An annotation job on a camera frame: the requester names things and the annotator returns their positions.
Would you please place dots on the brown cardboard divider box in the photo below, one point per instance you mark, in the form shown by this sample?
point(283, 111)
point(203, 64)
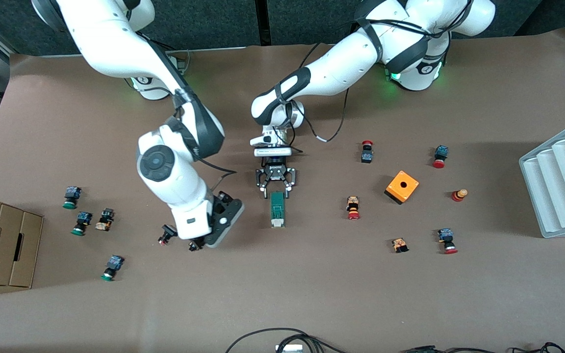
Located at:
point(5, 255)

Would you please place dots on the red yellow button head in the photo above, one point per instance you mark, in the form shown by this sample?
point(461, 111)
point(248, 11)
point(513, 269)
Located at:
point(458, 195)

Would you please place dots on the black orange push button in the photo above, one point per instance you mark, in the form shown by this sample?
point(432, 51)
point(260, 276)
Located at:
point(193, 246)

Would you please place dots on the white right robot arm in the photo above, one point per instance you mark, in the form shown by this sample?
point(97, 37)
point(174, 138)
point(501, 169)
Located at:
point(115, 39)

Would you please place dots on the green push button switch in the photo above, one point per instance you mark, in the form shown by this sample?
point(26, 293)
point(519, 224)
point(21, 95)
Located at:
point(72, 193)
point(83, 219)
point(114, 264)

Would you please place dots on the grey ridged plastic tray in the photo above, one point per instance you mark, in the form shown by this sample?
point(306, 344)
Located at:
point(562, 196)

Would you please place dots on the orange black contact block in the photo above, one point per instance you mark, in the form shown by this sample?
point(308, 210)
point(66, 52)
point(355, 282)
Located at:
point(399, 244)

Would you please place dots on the red button blue block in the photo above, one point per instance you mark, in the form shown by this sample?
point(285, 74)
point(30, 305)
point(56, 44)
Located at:
point(441, 152)
point(445, 236)

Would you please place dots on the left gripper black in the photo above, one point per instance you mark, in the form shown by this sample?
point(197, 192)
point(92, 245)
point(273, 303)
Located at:
point(275, 173)

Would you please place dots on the beige black contact block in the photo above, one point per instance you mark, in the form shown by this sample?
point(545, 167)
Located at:
point(105, 219)

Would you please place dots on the orange push button enclosure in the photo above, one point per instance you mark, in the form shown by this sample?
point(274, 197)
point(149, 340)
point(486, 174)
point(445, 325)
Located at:
point(395, 189)

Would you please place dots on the green load switch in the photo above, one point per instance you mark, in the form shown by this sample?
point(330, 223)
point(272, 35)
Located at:
point(277, 211)

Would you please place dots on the red button black block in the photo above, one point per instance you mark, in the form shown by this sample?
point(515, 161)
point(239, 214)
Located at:
point(367, 156)

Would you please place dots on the white plug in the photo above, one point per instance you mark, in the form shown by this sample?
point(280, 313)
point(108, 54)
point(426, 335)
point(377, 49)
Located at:
point(288, 348)

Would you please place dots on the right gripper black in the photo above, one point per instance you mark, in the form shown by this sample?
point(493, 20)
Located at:
point(194, 245)

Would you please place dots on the red button orange block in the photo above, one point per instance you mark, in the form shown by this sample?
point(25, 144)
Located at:
point(352, 203)

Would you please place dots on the brown paper table cover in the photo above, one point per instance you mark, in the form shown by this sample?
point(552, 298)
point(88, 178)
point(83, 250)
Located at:
point(282, 284)

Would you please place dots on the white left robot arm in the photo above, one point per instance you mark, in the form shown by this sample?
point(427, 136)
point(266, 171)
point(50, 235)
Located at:
point(341, 68)

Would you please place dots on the black button red contact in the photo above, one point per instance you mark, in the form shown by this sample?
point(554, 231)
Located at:
point(166, 232)

